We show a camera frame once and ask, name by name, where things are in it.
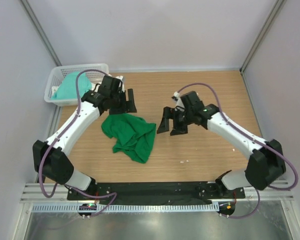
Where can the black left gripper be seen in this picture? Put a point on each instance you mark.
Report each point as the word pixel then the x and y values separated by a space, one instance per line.
pixel 128 106

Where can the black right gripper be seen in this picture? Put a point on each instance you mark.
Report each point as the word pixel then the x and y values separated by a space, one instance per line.
pixel 168 113

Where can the green t shirt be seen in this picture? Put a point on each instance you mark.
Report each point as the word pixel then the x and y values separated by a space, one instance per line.
pixel 134 136

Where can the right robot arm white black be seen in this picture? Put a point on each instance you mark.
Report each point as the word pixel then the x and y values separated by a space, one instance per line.
pixel 264 162

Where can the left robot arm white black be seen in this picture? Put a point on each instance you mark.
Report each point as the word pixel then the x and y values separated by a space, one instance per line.
pixel 51 157

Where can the teal t shirt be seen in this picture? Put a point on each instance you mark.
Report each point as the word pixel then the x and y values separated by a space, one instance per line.
pixel 67 89

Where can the white t shirt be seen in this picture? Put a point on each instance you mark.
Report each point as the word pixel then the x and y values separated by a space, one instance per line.
pixel 54 89

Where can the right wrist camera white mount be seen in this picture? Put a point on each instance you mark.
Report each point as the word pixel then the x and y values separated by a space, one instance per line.
pixel 177 99

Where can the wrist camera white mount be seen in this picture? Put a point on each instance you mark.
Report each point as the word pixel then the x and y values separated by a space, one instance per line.
pixel 177 99
pixel 120 77

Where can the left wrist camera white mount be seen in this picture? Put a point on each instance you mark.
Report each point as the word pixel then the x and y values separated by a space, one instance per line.
pixel 120 77

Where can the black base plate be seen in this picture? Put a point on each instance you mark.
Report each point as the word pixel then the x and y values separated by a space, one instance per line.
pixel 165 193

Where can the white slotted cable duct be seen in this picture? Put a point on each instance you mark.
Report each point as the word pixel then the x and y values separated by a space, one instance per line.
pixel 90 208

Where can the aluminium frame rail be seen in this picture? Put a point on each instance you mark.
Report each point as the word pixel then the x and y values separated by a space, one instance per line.
pixel 251 194

